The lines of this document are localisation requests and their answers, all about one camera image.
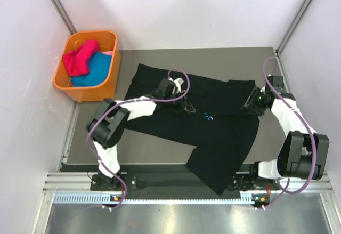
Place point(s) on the orange plastic bin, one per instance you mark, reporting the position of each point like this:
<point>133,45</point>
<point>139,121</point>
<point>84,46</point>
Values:
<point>108,41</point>

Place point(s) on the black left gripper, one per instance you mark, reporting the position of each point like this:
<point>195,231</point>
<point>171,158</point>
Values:
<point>188,107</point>

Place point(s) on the left aluminium frame post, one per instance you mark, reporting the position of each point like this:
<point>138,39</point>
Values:
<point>64,16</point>

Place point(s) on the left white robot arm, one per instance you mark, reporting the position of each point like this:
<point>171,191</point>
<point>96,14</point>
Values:
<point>108,123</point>

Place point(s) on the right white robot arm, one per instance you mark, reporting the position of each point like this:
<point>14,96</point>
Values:
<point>304,152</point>

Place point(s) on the pink t shirt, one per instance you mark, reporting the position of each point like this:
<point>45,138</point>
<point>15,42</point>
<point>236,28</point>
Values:
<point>76,61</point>

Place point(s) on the black t shirt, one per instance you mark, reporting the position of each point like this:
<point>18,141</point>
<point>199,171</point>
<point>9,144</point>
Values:
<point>220,130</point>

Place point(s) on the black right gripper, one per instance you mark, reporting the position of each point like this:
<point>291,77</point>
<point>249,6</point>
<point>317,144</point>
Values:
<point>253,109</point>

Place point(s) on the right aluminium frame post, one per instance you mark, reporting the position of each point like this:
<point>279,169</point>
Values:
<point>294,25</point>

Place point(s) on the white slotted cable duct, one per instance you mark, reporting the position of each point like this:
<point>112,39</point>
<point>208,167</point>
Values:
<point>112,199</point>

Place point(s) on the aluminium frame post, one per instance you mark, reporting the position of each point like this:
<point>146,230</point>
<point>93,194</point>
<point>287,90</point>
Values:
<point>64,16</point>
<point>294,25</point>

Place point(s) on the light pink cloth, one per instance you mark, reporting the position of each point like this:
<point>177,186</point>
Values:
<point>108,52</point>

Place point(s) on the blue t shirt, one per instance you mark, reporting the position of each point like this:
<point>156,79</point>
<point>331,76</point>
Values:
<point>99,65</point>

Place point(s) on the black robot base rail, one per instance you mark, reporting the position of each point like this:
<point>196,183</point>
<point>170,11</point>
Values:
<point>172,181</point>

